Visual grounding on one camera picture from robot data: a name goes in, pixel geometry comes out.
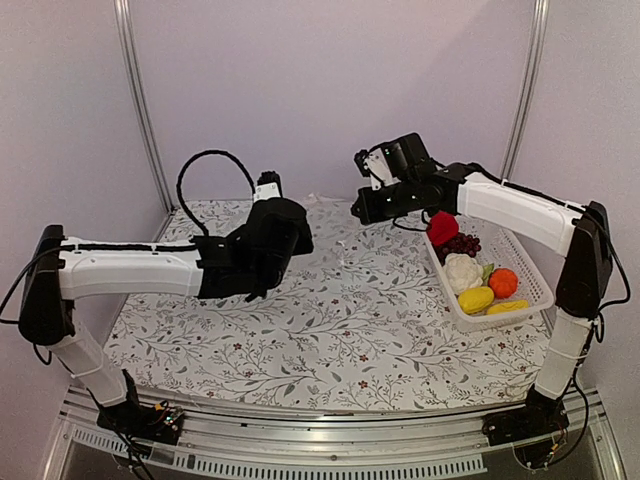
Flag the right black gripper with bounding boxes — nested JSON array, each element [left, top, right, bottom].
[[353, 177, 420, 224]]

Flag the red bell pepper toy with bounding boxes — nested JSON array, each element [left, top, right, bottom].
[[426, 212, 459, 246]]

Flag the clear zip top bag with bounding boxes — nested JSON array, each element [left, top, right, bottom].
[[302, 194, 349, 268]]

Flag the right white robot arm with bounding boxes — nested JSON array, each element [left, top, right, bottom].
[[351, 133, 614, 400]]

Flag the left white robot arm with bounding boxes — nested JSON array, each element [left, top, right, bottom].
[[18, 198, 313, 434]]

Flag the dark red grapes toy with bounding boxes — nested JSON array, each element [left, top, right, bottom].
[[438, 233, 482, 260]]

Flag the white cauliflower toy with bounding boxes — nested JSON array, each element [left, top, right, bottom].
[[443, 253, 484, 295]]

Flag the white perforated plastic basket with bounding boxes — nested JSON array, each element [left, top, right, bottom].
[[426, 213, 554, 332]]

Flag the yellow lemon toy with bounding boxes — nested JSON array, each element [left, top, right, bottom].
[[458, 286, 495, 315]]

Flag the orange pumpkin toy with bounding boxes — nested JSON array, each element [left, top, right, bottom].
[[488, 268, 519, 299]]

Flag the floral patterned table mat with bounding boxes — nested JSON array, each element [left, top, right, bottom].
[[105, 205, 548, 410]]

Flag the yellow banana toy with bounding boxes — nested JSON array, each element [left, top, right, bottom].
[[486, 300, 529, 315]]

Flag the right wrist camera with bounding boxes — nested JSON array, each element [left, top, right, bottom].
[[354, 148, 393, 190]]

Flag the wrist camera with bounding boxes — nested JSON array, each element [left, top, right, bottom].
[[253, 171, 283, 202], [354, 148, 393, 190]]

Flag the left black looped cable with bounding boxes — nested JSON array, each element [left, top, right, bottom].
[[174, 149, 257, 236]]

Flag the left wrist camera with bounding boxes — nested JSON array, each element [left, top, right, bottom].
[[253, 171, 283, 202]]

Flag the aluminium front rail frame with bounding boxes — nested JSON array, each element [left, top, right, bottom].
[[42, 384, 626, 480]]

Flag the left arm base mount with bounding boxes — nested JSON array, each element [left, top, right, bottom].
[[97, 370, 184, 446]]

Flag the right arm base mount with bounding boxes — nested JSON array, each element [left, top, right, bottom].
[[482, 386, 569, 469]]

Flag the left aluminium corner post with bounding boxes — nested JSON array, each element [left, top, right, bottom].
[[113, 0, 175, 213]]

